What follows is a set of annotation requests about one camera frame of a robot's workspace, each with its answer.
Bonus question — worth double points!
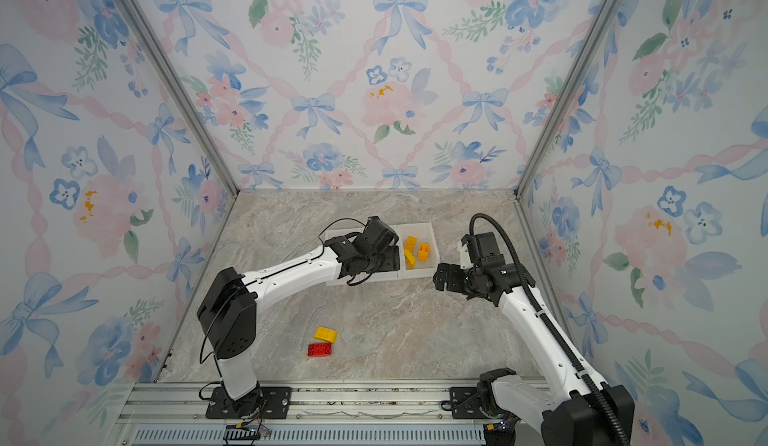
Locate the yellow curved lego piece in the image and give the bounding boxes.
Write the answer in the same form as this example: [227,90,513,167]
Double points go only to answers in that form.
[403,250,416,269]

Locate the white three-compartment bin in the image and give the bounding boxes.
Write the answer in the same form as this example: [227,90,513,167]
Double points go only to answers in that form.
[321,221,440,286]

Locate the yellow printed lego piece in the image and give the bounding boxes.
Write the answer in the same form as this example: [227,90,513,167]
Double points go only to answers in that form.
[417,242,431,261]

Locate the red lego brick front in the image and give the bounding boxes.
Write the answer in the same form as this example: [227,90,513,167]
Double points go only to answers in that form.
[307,342,333,357]

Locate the long yellow lego brick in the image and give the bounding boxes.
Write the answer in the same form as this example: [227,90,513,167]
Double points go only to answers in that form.
[404,236,417,252]

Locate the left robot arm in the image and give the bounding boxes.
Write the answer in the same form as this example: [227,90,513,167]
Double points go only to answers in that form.
[196,216,400,400]

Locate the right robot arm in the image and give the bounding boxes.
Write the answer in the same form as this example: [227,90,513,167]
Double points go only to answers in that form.
[433,233,635,445]

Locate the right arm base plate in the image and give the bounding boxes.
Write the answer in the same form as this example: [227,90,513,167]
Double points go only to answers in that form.
[440,386,519,422]

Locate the black corrugated cable conduit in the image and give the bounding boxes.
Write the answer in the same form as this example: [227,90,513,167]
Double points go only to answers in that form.
[468,212,631,446]

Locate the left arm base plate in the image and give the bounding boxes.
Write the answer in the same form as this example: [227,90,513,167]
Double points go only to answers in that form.
[205,386,293,420]

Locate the aluminium mounting rail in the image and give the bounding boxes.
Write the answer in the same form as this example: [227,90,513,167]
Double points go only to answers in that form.
[101,378,631,446]

